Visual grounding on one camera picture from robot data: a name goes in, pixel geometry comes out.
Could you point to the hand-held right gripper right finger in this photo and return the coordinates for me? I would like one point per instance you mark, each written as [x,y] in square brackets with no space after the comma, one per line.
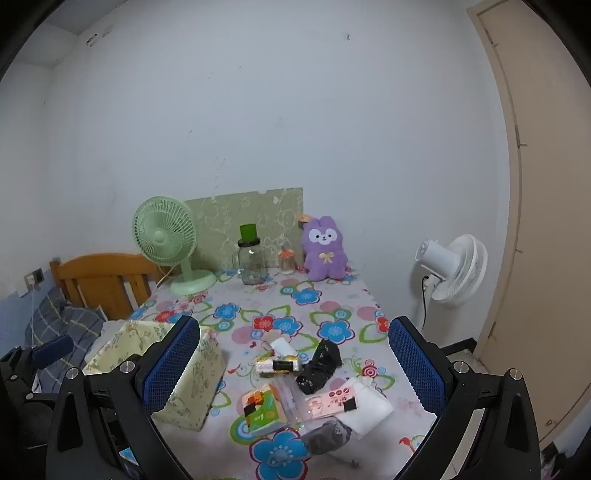
[415,364]

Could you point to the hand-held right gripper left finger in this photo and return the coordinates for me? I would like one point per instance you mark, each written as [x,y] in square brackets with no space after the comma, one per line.
[171,364]

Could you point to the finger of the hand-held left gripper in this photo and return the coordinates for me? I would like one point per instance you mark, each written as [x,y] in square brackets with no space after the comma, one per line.
[53,349]

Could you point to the yellow fabric storage box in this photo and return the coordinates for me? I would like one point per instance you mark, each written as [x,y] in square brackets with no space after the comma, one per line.
[203,369]

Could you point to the pink packet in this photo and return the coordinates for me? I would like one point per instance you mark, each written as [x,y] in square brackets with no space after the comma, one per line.
[330,397]

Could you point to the yellow snack packet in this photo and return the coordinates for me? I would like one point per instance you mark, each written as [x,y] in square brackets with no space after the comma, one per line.
[268,366]

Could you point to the black plastic bag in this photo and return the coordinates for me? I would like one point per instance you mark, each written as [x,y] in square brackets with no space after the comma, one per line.
[318,369]

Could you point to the green and orange packet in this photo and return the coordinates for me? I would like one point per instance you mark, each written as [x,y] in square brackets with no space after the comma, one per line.
[263,413]

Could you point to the white paper tube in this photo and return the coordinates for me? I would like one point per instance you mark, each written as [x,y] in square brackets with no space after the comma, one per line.
[280,346]

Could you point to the clear plastic packet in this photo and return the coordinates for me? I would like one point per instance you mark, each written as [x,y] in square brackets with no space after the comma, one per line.
[288,397]

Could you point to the grey plaid pillow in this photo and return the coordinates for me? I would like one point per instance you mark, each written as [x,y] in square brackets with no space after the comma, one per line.
[69,318]

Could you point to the white bedding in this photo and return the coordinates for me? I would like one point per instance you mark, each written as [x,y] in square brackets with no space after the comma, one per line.
[113,326]

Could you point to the white standing fan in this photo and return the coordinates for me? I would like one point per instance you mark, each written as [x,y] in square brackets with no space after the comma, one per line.
[461,267]

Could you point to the green desk fan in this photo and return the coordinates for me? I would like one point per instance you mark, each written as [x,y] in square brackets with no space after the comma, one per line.
[159,237]

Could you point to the glass jar with green lid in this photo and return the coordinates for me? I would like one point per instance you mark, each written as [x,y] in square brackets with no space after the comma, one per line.
[251,263]

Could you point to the purple plush toy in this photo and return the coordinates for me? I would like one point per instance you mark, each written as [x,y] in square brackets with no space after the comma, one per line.
[325,258]

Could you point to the small jar with orange lid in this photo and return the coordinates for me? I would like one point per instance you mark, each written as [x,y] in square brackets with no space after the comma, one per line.
[287,263]

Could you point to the green patterned board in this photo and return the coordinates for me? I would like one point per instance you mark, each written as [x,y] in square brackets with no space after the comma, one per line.
[258,207]

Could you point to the beige door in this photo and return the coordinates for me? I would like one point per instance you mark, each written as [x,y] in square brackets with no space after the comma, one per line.
[545,184]

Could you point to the wall socket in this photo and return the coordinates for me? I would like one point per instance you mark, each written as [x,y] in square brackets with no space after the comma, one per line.
[34,278]

